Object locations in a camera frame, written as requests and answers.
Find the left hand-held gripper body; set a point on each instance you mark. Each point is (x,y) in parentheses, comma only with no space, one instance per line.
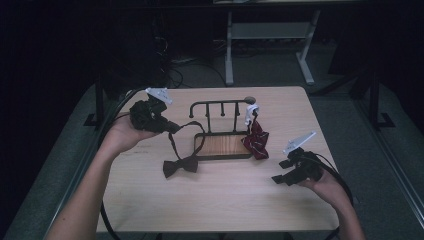
(146,115)

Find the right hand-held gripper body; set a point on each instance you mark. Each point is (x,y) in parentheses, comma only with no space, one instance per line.
(308,166)

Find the red striped bow tie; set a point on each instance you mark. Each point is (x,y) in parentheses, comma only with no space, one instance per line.
(256,140)

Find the black hook rack wooden tray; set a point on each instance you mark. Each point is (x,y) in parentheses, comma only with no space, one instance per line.
(220,145)

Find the person's right hand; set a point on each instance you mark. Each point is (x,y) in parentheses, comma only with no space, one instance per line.
(330,190)

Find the person's left hand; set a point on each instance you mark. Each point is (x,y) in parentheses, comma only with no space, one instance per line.
(121,138)

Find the black metal stand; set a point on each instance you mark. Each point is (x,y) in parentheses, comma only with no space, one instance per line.
(99,100)
(375,100)

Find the small grey round disc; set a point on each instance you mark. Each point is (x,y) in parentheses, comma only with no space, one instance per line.
(250,99)

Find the aluminium frame rail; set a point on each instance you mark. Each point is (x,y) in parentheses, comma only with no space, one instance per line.
(78,180)
(396,166)

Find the white metal desk frame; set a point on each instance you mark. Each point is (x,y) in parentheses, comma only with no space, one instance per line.
(229,50)

